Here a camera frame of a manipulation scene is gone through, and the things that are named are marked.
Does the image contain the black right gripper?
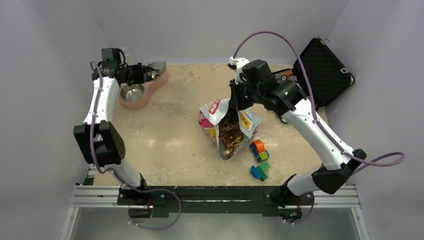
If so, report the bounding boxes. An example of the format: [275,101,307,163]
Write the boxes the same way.
[229,76,263,111]

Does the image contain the cat food bag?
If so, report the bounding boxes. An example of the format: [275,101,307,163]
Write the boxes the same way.
[198,98,262,161]

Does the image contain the metal food scoop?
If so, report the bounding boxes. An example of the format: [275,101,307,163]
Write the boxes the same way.
[147,61,167,80]

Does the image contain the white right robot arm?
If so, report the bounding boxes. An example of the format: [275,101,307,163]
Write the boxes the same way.
[228,57,367,204]

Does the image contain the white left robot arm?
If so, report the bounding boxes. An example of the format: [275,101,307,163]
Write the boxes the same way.
[73,47,166,205]

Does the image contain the pink double pet bowl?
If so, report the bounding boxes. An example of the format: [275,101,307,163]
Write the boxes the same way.
[119,68,169,110]

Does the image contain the orange blue toy car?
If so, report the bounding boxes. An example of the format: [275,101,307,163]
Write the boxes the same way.
[249,139,270,163]

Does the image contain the black poker chip case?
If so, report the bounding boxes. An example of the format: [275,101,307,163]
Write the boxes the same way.
[273,36,356,110]

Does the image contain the green blue toy blocks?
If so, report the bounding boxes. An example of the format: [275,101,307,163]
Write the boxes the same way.
[250,162,270,182]

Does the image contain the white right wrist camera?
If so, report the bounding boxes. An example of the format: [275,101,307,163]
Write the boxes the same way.
[227,56,250,85]

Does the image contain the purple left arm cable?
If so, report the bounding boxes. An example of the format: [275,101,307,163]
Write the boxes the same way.
[89,60,133,190]

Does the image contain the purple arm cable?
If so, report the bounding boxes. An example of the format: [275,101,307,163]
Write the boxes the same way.
[89,60,133,190]
[232,31,406,175]

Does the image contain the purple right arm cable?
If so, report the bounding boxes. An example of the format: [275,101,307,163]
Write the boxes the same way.
[232,31,406,175]

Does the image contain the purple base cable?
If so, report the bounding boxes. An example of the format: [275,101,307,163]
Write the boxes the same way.
[128,188,182,231]

